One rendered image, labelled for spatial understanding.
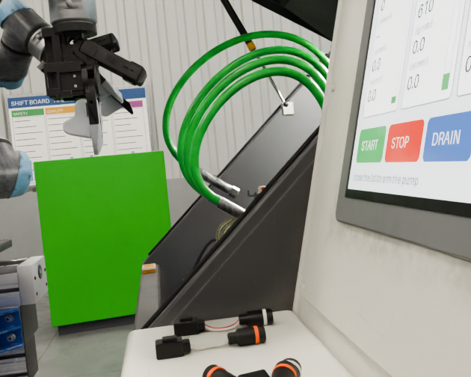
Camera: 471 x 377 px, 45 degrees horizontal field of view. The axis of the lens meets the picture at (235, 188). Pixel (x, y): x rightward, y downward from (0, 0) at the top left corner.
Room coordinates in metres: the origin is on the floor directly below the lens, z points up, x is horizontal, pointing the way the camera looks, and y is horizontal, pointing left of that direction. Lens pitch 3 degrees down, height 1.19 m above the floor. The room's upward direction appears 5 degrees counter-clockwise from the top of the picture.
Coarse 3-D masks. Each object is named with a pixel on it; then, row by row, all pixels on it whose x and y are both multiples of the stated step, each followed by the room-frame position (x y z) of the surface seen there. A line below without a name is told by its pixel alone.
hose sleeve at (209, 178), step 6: (204, 174) 1.10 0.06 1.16; (210, 174) 1.10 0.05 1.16; (204, 180) 1.10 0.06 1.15; (210, 180) 1.10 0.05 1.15; (216, 180) 1.10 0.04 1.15; (222, 180) 1.11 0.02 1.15; (216, 186) 1.10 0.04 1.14; (222, 186) 1.10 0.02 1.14; (228, 186) 1.10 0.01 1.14; (228, 192) 1.10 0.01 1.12
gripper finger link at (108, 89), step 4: (104, 84) 1.18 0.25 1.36; (108, 84) 1.18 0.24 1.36; (104, 88) 1.18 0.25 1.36; (108, 88) 1.18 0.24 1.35; (112, 88) 1.18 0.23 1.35; (104, 92) 1.18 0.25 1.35; (108, 92) 1.18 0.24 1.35; (112, 92) 1.17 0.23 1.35; (116, 92) 1.18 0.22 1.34; (100, 96) 1.18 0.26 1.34; (104, 96) 1.18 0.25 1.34; (116, 96) 1.17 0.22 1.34; (120, 96) 1.18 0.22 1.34; (120, 100) 1.18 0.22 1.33
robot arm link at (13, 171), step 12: (0, 144) 1.42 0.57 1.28; (0, 156) 1.39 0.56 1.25; (12, 156) 1.42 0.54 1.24; (24, 156) 1.44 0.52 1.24; (0, 168) 1.38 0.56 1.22; (12, 168) 1.40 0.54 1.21; (24, 168) 1.42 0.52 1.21; (0, 180) 1.37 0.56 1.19; (12, 180) 1.39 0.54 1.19; (24, 180) 1.42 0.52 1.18; (0, 192) 1.39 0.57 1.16; (12, 192) 1.41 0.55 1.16; (24, 192) 1.44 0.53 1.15
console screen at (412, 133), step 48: (384, 0) 0.58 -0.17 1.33; (432, 0) 0.47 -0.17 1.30; (384, 48) 0.56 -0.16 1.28; (432, 48) 0.46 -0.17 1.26; (384, 96) 0.54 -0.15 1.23; (432, 96) 0.44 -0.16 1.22; (384, 144) 0.52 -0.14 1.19; (432, 144) 0.43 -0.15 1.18; (384, 192) 0.50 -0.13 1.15; (432, 192) 0.42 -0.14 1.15; (432, 240) 0.41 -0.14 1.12
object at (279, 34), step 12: (240, 36) 1.11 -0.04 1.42; (252, 36) 1.11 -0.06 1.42; (264, 36) 1.12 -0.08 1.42; (276, 36) 1.12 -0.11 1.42; (288, 36) 1.12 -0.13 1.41; (216, 48) 1.11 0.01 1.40; (312, 48) 1.13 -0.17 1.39; (204, 60) 1.10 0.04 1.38; (324, 60) 1.13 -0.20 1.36; (192, 72) 1.10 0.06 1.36; (180, 84) 1.10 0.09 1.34; (168, 108) 1.09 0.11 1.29; (168, 120) 1.09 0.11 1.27; (168, 132) 1.09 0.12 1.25; (168, 144) 1.09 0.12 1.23
